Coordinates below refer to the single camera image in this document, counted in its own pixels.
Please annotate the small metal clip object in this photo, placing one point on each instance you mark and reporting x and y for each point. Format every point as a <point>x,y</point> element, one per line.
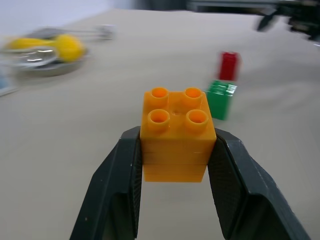
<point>106,31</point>

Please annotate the round metal tray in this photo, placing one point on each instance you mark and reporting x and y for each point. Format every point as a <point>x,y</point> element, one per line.
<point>47,67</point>

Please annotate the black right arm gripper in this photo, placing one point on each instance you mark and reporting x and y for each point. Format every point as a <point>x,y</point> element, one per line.
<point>301,17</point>

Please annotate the green building block cube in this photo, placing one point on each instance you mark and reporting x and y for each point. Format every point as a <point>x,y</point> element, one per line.
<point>220,101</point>

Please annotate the clear glass bowl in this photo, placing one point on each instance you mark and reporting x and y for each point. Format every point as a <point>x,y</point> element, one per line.
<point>33,57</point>

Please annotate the red building block cube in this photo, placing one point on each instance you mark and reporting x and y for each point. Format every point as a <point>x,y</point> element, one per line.
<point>229,65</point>

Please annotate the blue white flat card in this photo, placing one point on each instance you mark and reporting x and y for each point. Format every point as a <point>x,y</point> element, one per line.
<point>5,86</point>

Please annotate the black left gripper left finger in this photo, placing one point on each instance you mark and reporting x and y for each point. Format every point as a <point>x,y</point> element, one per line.
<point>110,190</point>

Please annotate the orange building block cube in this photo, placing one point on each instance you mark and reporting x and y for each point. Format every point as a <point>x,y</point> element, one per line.
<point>175,140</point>

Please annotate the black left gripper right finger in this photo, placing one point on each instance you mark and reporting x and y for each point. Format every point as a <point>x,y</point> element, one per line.
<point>252,195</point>

